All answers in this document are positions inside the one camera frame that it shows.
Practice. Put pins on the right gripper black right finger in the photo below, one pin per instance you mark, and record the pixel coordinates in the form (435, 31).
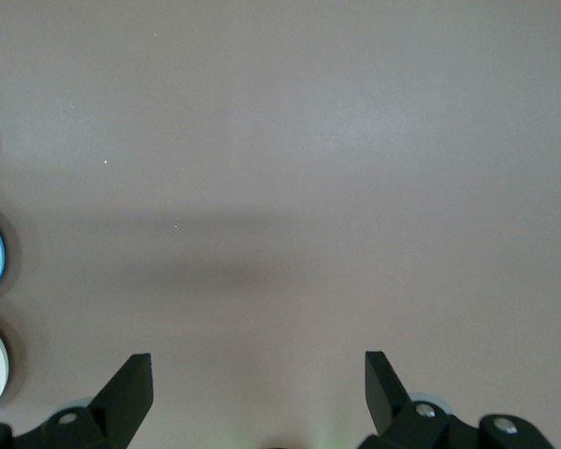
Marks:
(388, 402)

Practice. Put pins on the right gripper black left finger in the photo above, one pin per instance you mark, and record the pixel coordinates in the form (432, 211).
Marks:
(121, 397)

